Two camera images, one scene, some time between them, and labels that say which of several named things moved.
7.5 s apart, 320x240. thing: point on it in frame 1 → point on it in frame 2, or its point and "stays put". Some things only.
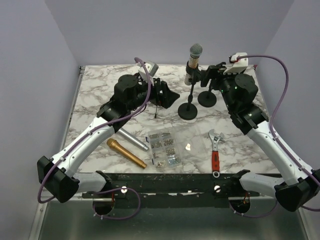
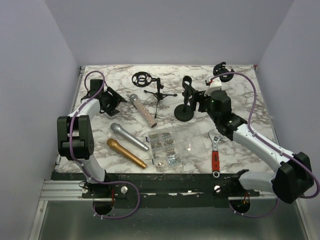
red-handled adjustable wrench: [215, 153] stays put
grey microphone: [133, 139] stays put
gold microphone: [114, 143] stays put
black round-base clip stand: [188, 111] → [184, 112]
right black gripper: [212, 72] → [198, 96]
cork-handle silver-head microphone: [195, 50] → [135, 98]
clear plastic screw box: [164, 151] stays put
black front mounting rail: [206, 190] stays put
